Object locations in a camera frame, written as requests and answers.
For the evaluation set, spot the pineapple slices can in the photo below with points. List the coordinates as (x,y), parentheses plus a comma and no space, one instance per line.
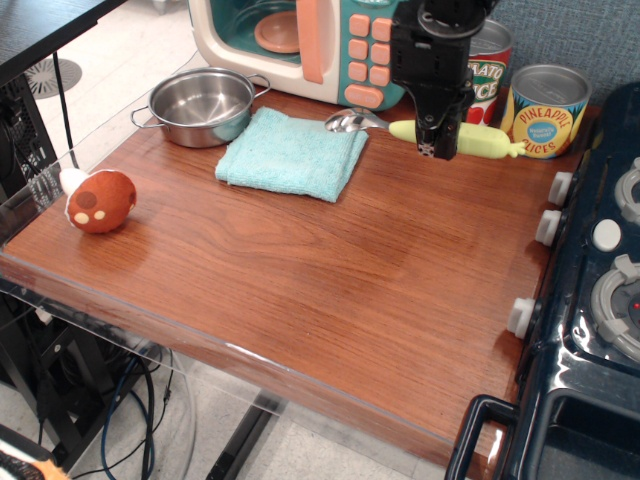
(544,108)

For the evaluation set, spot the white stove knob middle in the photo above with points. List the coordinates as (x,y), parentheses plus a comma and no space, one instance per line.
(548,227)

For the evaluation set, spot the white stove knob rear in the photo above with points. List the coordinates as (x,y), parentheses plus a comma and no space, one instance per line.
(560,187)

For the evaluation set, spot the black desk top left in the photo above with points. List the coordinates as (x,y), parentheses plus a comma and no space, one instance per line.
(32,30)

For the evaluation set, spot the yellow plush object corner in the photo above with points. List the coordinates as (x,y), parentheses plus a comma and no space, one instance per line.
(20,469)

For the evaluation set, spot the clear acrylic table guard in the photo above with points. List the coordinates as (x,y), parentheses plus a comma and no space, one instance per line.
(76,378)

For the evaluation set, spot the white stove knob front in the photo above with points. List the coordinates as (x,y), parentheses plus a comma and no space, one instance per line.
(520,316)

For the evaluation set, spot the black table leg frame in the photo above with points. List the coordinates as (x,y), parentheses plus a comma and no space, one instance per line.
(244,438)

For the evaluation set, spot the tomato sauce can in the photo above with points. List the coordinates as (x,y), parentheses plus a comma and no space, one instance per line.
(489,58)

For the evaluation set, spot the teal toy microwave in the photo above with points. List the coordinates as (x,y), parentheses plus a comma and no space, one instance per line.
(337,52)

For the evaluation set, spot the light blue folded towel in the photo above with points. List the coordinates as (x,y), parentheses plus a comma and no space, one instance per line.
(289,155)

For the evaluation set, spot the white stove knob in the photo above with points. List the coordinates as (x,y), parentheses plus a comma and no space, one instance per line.
(560,187)
(548,227)
(520,316)

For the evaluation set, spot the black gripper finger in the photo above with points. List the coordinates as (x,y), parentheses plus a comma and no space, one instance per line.
(425,141)
(446,141)

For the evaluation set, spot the black computer tower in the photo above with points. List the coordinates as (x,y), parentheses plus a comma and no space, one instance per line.
(26,148)

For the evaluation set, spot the small steel pot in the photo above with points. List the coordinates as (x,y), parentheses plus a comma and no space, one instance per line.
(203,107)

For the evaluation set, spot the dark blue toy stove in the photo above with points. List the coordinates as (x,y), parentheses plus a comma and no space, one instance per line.
(576,415)

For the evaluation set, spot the brown plush mushroom toy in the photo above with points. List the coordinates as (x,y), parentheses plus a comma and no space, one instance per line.
(99,202)

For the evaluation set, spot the yellow handled metal spoon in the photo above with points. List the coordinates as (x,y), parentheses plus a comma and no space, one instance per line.
(474,140)

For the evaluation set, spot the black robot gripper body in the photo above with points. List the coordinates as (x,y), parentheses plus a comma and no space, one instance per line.
(430,50)

